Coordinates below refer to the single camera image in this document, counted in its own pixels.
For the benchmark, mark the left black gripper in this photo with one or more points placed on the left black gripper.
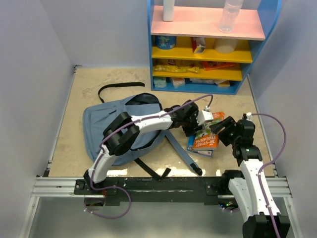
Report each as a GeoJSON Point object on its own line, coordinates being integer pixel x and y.
{"type": "Point", "coordinates": [196, 127]}

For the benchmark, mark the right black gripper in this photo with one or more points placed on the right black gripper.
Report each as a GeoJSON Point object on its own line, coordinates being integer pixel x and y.
{"type": "Point", "coordinates": [228, 123]}

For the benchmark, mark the orange book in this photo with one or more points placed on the orange book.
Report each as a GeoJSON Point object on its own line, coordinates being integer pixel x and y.
{"type": "Point", "coordinates": [205, 139]}

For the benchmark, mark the blue bottom book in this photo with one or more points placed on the blue bottom book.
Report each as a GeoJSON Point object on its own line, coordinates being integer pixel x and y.
{"type": "Point", "coordinates": [190, 143]}

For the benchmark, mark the blue student backpack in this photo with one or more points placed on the blue student backpack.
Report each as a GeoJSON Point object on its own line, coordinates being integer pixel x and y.
{"type": "Point", "coordinates": [99, 124]}

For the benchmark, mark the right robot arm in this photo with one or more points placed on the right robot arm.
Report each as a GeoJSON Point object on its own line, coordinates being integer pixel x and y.
{"type": "Point", "coordinates": [262, 217]}

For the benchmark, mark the white tissue pack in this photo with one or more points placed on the white tissue pack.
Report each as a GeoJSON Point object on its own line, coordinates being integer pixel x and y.
{"type": "Point", "coordinates": [177, 82]}

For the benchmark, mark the teal tissue pack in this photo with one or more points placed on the teal tissue pack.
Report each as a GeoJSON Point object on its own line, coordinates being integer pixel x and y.
{"type": "Point", "coordinates": [159, 82]}

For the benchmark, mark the yellow snack bag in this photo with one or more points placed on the yellow snack bag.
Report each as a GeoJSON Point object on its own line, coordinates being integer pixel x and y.
{"type": "Point", "coordinates": [176, 66]}

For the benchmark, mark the yellow sponge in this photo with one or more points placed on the yellow sponge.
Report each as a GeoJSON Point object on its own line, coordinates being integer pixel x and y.
{"type": "Point", "coordinates": [224, 84]}

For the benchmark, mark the red snack packet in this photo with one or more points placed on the red snack packet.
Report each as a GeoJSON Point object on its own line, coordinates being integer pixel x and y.
{"type": "Point", "coordinates": [214, 65]}

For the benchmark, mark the blue shelf unit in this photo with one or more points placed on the blue shelf unit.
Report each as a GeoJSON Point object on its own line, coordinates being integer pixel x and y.
{"type": "Point", "coordinates": [191, 54]}

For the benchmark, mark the red white carton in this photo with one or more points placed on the red white carton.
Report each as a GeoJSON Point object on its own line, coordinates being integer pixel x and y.
{"type": "Point", "coordinates": [198, 45]}

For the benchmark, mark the blue round tin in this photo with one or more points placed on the blue round tin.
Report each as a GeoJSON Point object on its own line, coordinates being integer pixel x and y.
{"type": "Point", "coordinates": [165, 42]}

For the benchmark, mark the white round container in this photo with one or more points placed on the white round container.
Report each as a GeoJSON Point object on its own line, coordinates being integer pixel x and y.
{"type": "Point", "coordinates": [225, 46]}

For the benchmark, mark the white bottle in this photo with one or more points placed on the white bottle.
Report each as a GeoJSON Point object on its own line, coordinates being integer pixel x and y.
{"type": "Point", "coordinates": [168, 10]}

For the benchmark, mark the clear plastic bottle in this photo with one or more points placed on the clear plastic bottle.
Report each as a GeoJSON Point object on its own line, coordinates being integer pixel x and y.
{"type": "Point", "coordinates": [229, 15]}

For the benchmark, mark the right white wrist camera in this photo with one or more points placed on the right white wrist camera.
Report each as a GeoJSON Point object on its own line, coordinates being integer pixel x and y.
{"type": "Point", "coordinates": [247, 116]}

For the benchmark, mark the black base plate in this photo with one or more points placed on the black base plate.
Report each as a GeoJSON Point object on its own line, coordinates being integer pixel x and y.
{"type": "Point", "coordinates": [206, 190]}

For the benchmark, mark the aluminium rail frame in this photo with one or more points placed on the aluminium rail frame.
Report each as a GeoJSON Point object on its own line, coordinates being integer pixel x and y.
{"type": "Point", "coordinates": [60, 213]}

